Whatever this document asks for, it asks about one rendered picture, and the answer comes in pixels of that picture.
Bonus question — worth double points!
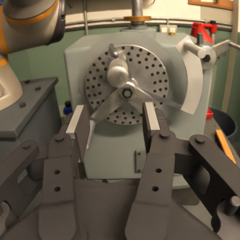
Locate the grey metal cabinet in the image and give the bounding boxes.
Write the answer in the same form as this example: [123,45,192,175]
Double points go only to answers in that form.
[0,76,64,146]

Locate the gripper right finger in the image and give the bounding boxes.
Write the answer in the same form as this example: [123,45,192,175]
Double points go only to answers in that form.
[125,101,240,240]

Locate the silver sector arms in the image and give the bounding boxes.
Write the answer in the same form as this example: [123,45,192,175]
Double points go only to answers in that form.
[89,82,183,125]

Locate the white curved scale plate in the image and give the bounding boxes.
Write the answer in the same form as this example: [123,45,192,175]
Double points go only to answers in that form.
[174,35,204,116]

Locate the brown framed notice board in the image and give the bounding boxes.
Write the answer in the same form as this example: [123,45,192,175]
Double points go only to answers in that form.
[188,0,234,11]

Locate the grey arbor with brass blank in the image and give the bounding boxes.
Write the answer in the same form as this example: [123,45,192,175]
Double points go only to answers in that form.
[123,0,152,30]

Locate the grey wall conduit pipe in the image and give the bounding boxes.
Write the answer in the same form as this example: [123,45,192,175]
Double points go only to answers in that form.
[64,7,233,36]

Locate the red oil can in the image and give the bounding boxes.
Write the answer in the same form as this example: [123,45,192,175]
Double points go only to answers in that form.
[189,20,218,44]

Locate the silver holed index plate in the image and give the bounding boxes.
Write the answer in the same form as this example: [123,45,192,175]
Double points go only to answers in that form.
[85,44,171,126]

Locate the grey-blue dividing head body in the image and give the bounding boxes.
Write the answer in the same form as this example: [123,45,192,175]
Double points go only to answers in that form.
[63,23,215,181]

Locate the grey round peg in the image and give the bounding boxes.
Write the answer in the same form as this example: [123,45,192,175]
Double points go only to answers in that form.
[224,195,240,217]

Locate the orange pencil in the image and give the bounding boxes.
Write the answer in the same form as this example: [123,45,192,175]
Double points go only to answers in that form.
[214,129,237,165]

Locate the dark blue round bin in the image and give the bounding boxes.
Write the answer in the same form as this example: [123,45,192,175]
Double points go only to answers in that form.
[207,107,238,144]

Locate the blue bottle with black cap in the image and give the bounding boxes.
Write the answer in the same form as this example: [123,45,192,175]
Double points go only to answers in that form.
[63,100,74,119]

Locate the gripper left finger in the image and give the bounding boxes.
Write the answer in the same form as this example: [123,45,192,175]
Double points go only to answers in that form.
[0,104,92,240]

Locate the white wall socket plate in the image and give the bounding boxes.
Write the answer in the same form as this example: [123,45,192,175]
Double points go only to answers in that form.
[159,24,178,34]

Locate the silver spindle clamp lever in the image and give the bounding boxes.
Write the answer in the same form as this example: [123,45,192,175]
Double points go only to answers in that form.
[183,33,233,71]

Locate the silver crank with knurled handle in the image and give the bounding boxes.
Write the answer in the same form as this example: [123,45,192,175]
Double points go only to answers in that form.
[106,43,140,95]

